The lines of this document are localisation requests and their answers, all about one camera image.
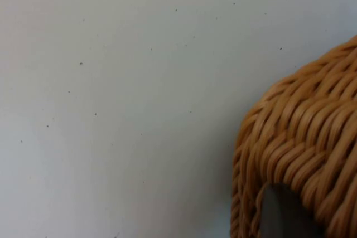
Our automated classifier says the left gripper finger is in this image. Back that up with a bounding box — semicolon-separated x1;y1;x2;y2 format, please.
258;183;326;238

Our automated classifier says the pale brown wicker basket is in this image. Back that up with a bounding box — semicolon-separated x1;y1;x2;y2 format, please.
230;35;357;238

